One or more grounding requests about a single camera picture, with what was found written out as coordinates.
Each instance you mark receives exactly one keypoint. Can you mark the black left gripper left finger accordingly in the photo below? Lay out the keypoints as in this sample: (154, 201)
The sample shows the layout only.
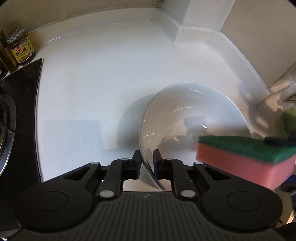
(114, 175)

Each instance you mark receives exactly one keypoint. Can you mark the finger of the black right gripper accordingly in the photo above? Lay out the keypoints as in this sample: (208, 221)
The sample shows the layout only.
(278, 141)

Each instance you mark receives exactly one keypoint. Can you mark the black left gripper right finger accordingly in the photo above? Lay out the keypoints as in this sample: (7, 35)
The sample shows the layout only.
(174, 171)

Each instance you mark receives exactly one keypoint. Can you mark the pink green sponge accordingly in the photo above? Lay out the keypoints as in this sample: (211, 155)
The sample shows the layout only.
(268, 165)

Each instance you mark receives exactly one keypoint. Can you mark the white ceramic bowl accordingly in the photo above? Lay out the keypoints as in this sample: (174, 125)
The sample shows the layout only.
(178, 115)

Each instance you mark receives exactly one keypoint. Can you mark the green cloth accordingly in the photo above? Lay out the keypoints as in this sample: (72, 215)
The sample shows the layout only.
(285, 123)

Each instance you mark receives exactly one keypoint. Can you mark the white cloth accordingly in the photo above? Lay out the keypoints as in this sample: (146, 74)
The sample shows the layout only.
(264, 115)

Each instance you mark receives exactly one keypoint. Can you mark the black gas stove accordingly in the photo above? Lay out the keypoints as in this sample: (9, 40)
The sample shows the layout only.
(19, 156)

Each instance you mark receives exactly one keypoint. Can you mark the yellow label sauce jar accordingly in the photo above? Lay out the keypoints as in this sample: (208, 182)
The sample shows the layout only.
(21, 46)

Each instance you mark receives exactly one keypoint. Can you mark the dark oil bottle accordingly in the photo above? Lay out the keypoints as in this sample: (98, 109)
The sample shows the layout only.
(7, 57)

